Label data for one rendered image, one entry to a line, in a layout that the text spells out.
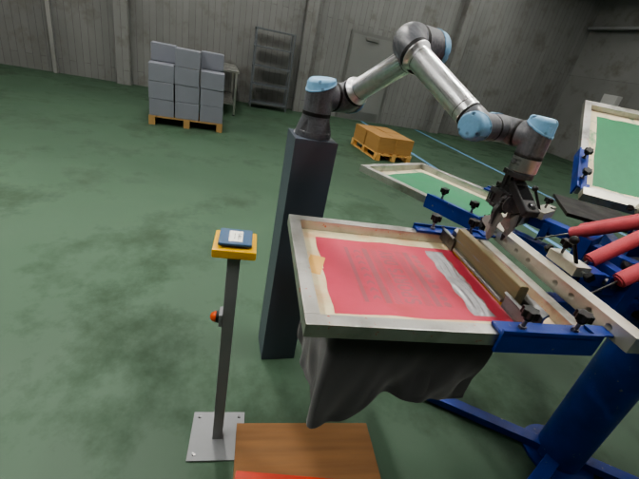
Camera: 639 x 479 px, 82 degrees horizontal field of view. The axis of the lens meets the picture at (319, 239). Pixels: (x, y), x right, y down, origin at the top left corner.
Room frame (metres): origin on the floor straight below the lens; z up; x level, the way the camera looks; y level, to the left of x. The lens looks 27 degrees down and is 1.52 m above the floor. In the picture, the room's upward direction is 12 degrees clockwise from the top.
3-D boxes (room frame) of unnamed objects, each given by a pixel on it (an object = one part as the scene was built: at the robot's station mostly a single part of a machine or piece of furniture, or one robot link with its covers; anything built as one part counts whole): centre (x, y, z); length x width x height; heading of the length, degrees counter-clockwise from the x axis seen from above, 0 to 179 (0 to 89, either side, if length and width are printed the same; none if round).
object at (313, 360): (0.94, -0.04, 0.74); 0.45 x 0.03 x 0.43; 13
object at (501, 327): (0.79, -0.62, 0.98); 0.30 x 0.05 x 0.07; 103
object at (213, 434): (0.99, 0.25, 0.48); 0.22 x 0.22 x 0.96; 13
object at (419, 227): (1.33, -0.49, 0.98); 0.30 x 0.05 x 0.07; 103
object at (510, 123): (1.14, -0.44, 1.42); 0.11 x 0.11 x 0.08; 43
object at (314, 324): (1.01, -0.32, 0.97); 0.79 x 0.58 x 0.04; 103
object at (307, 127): (1.58, 0.12, 1.25); 0.15 x 0.15 x 0.10
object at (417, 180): (1.91, -0.73, 1.05); 1.08 x 0.61 x 0.23; 43
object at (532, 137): (1.08, -0.52, 1.42); 0.09 x 0.08 x 0.11; 43
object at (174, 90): (6.37, 2.66, 0.59); 1.13 x 0.76 x 1.17; 111
